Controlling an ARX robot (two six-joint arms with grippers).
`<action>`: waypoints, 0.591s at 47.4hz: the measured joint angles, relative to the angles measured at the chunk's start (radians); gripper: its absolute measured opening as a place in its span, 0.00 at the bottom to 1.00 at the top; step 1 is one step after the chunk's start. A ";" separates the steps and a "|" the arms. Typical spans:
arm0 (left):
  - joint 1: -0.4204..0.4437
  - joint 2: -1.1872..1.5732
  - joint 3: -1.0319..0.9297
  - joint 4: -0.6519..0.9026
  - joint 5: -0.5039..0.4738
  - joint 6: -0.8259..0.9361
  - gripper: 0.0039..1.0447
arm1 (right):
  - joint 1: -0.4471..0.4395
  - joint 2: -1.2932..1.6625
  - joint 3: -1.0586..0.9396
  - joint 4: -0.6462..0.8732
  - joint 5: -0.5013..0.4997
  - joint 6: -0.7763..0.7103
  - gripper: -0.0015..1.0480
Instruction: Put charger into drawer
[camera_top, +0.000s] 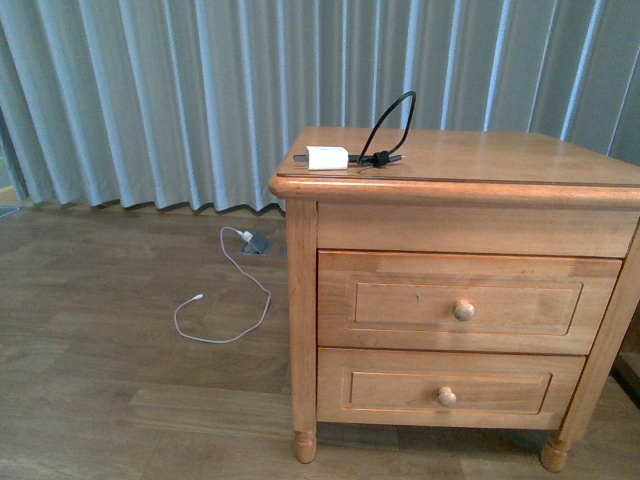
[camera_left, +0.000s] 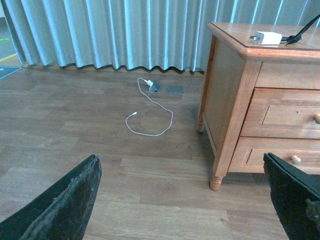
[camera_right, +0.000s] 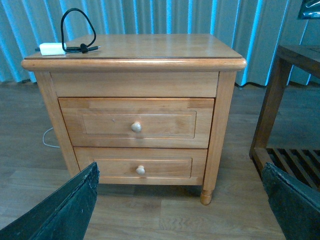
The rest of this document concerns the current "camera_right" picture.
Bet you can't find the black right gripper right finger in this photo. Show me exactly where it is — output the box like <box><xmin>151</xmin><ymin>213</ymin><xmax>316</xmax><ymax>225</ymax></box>
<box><xmin>261</xmin><ymin>162</ymin><xmax>320</xmax><ymax>240</ymax></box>

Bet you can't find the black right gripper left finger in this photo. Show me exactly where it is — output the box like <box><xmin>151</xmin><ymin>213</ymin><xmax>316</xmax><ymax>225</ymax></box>
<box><xmin>0</xmin><ymin>162</ymin><xmax>100</xmax><ymax>240</ymax></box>

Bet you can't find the wooden drawer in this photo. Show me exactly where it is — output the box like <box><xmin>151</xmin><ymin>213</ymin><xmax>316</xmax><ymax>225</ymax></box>
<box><xmin>74</xmin><ymin>147</ymin><xmax>207</xmax><ymax>185</ymax></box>
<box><xmin>59</xmin><ymin>97</ymin><xmax>215</xmax><ymax>149</ymax></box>

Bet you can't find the black charger cable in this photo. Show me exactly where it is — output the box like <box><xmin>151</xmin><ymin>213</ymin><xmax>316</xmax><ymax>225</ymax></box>
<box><xmin>34</xmin><ymin>7</ymin><xmax>102</xmax><ymax>54</ymax></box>

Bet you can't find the white charger block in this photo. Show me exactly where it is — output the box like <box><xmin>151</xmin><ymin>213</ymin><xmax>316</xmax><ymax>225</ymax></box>
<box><xmin>39</xmin><ymin>42</ymin><xmax>67</xmax><ymax>56</ymax></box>

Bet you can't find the dark wooden side table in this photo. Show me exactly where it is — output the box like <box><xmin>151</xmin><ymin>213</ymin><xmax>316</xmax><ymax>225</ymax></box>
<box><xmin>249</xmin><ymin>45</ymin><xmax>320</xmax><ymax>191</ymax></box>

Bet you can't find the light wooden nightstand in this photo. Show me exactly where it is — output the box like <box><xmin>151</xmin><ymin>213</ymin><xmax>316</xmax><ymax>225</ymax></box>
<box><xmin>21</xmin><ymin>34</ymin><xmax>247</xmax><ymax>205</ymax></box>

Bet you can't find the light blue pleated curtain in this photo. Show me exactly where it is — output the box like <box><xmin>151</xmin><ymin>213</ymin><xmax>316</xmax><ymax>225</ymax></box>
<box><xmin>0</xmin><ymin>0</ymin><xmax>320</xmax><ymax>86</ymax></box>

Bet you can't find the dark object upper corner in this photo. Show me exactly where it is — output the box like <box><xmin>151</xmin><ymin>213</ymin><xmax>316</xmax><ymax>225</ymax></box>
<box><xmin>297</xmin><ymin>0</ymin><xmax>320</xmax><ymax>20</ymax></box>

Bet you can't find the white floor cable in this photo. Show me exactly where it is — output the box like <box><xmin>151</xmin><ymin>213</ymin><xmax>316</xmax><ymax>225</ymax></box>
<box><xmin>42</xmin><ymin>127</ymin><xmax>61</xmax><ymax>149</ymax></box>

